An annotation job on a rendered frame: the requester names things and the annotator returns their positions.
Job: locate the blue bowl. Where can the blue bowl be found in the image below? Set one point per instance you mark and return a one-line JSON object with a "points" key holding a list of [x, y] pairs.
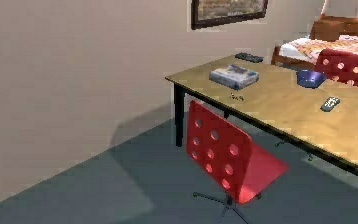
{"points": [[310, 79]]}

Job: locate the wooden bed with patterned cover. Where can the wooden bed with patterned cover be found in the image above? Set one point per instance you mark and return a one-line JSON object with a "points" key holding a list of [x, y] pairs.
{"points": [[320, 45]]}

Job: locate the grey remote control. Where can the grey remote control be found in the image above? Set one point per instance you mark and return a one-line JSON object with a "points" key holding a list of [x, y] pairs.
{"points": [[330, 103]]}

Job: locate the blue grey book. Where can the blue grey book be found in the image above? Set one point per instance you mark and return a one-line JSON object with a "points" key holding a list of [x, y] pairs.
{"points": [[234, 76]]}

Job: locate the wooden table with black legs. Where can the wooden table with black legs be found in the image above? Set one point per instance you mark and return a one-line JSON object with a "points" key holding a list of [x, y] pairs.
{"points": [[287, 110]]}

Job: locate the red perforated swivel chair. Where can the red perforated swivel chair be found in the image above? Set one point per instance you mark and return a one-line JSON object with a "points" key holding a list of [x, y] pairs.
{"points": [[342, 68], [220, 150]]}

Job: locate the dark framed wall picture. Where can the dark framed wall picture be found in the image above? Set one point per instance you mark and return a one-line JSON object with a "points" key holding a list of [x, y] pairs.
{"points": [[228, 10]]}

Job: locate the black remote control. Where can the black remote control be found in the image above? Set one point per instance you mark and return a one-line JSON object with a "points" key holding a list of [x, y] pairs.
{"points": [[249, 57]]}

